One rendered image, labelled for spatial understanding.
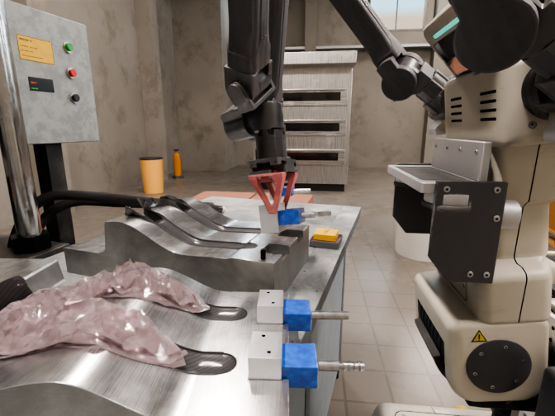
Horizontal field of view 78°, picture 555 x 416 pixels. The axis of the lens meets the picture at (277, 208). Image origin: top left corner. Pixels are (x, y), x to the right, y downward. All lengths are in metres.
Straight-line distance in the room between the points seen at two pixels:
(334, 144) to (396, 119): 4.55
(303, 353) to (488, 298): 0.36
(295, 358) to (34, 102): 1.12
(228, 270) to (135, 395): 0.31
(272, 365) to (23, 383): 0.23
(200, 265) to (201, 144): 8.62
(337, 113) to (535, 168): 5.48
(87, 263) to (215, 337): 0.46
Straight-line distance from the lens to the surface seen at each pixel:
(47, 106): 1.34
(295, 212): 0.62
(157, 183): 6.21
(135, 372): 0.42
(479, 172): 0.60
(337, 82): 6.09
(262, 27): 0.59
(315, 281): 0.75
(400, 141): 10.44
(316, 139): 6.05
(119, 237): 0.77
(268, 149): 0.63
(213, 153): 9.17
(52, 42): 1.40
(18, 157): 1.12
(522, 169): 0.66
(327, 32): 10.45
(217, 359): 0.45
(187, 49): 9.50
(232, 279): 0.65
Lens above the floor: 1.12
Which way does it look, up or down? 13 degrees down
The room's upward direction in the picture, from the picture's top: straight up
